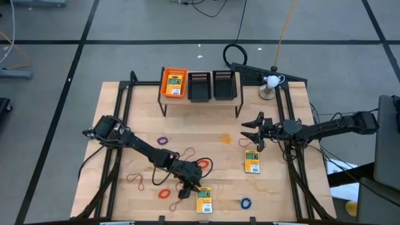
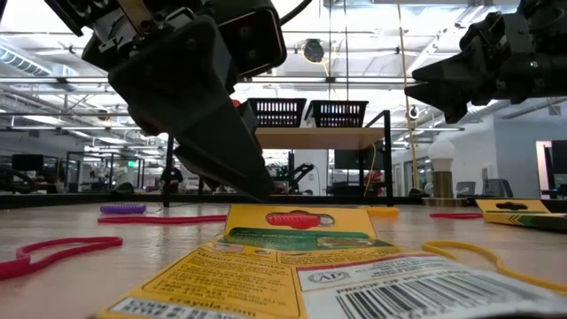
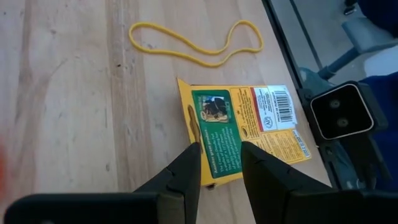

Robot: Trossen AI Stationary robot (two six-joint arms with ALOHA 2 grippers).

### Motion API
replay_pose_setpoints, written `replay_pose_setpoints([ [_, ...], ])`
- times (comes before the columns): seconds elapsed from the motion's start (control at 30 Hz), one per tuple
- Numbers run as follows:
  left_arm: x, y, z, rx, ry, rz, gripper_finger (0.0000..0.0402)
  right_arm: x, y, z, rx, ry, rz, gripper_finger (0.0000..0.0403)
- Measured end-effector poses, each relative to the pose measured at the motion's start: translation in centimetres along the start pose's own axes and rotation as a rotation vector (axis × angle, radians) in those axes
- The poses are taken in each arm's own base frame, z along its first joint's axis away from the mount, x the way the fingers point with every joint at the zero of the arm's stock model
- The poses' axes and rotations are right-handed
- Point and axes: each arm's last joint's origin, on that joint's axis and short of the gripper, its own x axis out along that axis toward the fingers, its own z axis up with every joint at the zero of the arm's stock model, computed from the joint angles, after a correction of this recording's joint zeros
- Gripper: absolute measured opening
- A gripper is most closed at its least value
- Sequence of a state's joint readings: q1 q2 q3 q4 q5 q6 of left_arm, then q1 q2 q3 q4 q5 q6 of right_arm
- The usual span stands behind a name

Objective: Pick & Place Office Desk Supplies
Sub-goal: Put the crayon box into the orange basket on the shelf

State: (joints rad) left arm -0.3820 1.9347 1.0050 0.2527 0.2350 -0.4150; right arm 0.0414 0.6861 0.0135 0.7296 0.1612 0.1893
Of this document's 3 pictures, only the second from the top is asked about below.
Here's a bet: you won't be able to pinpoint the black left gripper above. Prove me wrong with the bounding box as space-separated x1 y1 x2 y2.
43 0 263 197

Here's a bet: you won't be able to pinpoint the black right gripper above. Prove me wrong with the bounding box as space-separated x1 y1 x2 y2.
403 0 567 125

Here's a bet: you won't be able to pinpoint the red rubber band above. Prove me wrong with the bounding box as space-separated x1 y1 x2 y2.
429 213 484 221
97 214 228 226
0 237 124 283

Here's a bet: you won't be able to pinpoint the purple spiral wrist coil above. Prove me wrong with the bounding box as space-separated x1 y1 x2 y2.
99 202 148 216

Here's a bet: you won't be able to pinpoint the yellow crayon box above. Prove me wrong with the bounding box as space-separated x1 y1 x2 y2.
95 203 567 319
475 198 567 235

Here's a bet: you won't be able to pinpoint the yellow rubber band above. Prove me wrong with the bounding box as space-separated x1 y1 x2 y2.
422 240 567 297

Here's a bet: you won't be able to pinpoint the grey background office chair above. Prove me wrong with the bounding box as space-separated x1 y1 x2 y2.
454 181 478 198
481 178 515 199

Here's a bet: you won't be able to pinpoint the black plastic basket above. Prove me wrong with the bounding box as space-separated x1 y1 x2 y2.
247 97 307 129
304 100 369 129

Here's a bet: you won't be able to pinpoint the wooden shelf riser black legs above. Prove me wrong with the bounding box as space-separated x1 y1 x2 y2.
162 109 394 208

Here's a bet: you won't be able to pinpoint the person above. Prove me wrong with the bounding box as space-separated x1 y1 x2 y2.
159 164 185 194

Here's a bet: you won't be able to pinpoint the orange spiral wrist coil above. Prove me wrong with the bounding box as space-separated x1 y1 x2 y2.
266 213 322 230

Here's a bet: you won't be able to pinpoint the ceiling light strip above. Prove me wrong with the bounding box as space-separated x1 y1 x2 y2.
234 75 433 85

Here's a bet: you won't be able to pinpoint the black background monitor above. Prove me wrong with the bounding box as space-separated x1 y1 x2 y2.
333 149 385 172
11 153 45 173

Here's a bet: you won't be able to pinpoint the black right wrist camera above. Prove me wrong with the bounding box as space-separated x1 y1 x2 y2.
459 11 506 52

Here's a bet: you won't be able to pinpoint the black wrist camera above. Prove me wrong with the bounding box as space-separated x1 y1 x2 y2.
219 7 288 80
459 11 506 52

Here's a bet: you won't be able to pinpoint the yellow hanging cable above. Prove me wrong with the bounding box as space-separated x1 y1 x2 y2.
396 0 424 198

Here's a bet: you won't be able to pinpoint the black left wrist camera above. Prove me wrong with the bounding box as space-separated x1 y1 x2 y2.
219 7 288 80

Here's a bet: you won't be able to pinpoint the black ceiling cable reel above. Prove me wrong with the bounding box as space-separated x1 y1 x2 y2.
301 38 326 65

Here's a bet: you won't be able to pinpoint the black hanging cable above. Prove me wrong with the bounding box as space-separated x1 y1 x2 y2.
326 0 351 102

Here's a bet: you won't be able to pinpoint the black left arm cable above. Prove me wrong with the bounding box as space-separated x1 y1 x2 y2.
278 0 315 27

